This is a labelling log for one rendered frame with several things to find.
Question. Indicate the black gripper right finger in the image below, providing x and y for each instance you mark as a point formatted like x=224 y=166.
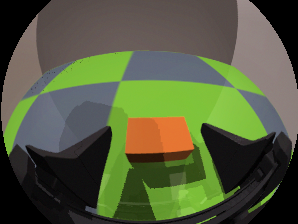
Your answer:
x=233 y=155

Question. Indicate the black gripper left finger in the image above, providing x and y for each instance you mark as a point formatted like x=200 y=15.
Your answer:
x=79 y=168

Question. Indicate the orange block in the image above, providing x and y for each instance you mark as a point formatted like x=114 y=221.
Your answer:
x=164 y=138

